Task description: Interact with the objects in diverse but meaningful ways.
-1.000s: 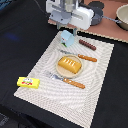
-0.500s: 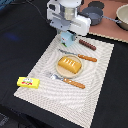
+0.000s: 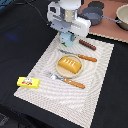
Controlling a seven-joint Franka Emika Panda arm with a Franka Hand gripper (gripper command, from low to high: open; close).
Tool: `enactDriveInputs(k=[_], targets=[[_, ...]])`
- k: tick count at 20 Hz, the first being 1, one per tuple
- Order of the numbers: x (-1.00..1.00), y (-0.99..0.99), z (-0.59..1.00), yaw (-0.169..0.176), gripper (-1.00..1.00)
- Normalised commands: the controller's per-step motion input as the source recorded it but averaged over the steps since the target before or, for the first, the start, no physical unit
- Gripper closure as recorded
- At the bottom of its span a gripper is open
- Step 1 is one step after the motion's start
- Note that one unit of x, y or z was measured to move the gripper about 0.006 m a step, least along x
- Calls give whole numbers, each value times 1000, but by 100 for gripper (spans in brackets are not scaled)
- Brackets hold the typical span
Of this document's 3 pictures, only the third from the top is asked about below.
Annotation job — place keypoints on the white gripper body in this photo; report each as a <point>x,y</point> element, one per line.
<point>63,16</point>

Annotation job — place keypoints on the brown toy sausage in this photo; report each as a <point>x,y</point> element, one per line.
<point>82,42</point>

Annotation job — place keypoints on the orange toy bread loaf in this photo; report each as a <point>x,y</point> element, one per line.
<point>69,64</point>

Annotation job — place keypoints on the yellow butter box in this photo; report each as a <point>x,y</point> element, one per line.
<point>28,82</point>

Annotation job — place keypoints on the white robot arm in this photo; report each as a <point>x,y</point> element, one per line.
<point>63,16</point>

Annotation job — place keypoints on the light blue toy cup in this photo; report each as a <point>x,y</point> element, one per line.
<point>67,39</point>

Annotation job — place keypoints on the black round lid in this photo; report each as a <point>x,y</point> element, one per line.
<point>98,4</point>

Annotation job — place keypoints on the pink brown mat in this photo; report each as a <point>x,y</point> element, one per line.
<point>107,28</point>

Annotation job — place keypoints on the beige round plate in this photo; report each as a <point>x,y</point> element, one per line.
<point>65,73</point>

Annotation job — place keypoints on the beige pan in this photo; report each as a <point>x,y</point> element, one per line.
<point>122,15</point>

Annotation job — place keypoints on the woven beige placemat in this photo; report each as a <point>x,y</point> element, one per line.
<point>67,101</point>

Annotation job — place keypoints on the knife with orange handle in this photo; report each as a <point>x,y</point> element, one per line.
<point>80,56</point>

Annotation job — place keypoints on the fork with orange handle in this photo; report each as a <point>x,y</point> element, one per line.
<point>66,80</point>

